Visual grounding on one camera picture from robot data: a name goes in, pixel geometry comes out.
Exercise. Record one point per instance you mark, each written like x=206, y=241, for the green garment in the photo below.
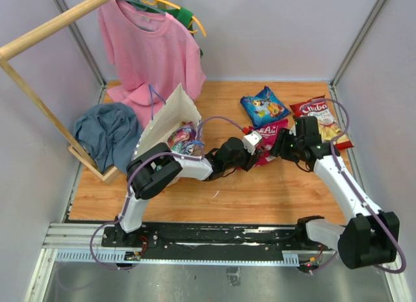
x=184, y=16

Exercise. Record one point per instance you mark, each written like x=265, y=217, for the red Chuba chips bag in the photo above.
x=318, y=107

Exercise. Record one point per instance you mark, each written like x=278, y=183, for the blue crumpled cloth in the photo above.
x=109, y=134

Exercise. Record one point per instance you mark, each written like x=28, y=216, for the pink snack bag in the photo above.
x=269, y=134

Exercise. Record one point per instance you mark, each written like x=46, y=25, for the pink purple snack pouch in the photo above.
x=183, y=140

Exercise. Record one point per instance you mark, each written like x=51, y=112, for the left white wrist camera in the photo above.
x=251, y=141

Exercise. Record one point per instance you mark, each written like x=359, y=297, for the blue checkered paper bag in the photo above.
x=178, y=110

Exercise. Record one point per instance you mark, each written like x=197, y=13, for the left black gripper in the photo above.
x=251, y=161

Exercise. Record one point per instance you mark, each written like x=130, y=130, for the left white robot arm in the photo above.
x=150, y=173

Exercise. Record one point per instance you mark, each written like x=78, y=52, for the grey-blue hanger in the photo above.
x=141, y=6

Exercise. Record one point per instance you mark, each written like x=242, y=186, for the yellow hanger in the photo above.
x=183, y=15

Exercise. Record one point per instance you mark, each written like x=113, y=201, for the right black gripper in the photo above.
x=279, y=148

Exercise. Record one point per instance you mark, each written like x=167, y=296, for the pink t-shirt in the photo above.
x=152, y=54

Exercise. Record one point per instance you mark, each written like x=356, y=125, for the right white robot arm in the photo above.
x=370, y=237

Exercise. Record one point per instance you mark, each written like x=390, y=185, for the blue snack bag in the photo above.
x=264, y=108

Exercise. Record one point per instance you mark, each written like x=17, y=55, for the grey slotted cable duct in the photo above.
x=120, y=257

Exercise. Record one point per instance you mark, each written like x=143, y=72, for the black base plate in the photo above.
x=212, y=241

